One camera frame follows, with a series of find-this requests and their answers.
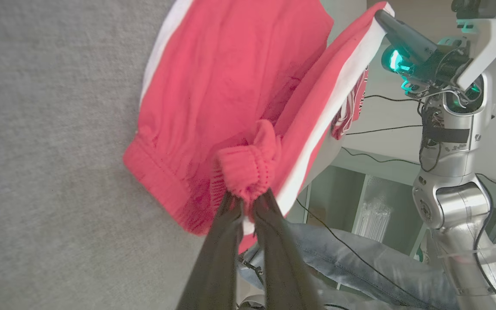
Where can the grey fabric sofa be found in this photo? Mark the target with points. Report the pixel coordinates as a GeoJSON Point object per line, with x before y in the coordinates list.
{"type": "Point", "coordinates": [37, 129]}

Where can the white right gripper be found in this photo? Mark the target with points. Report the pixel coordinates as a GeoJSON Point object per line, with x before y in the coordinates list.
{"type": "Point", "coordinates": [485, 47]}

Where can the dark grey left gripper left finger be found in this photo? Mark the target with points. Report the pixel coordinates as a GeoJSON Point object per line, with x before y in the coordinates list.
{"type": "Point", "coordinates": [215, 262]}

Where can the red knitted garment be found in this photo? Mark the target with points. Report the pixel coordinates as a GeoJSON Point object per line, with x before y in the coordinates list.
{"type": "Point", "coordinates": [243, 170]}

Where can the clear plastic bag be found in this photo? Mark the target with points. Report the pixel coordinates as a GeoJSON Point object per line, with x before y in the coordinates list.
{"type": "Point", "coordinates": [373, 219]}

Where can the blue denim jeans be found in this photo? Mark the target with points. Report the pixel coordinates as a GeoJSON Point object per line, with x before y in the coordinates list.
{"type": "Point", "coordinates": [360, 271]}

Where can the white open shelf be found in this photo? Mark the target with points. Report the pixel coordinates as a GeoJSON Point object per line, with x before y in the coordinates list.
{"type": "Point", "coordinates": [342, 193]}

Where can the red shirt with white sleeves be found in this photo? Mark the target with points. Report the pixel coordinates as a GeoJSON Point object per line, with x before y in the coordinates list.
{"type": "Point", "coordinates": [213, 64]}

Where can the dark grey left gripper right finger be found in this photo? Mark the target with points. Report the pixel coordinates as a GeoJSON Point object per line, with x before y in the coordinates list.
{"type": "Point", "coordinates": [282, 267]}

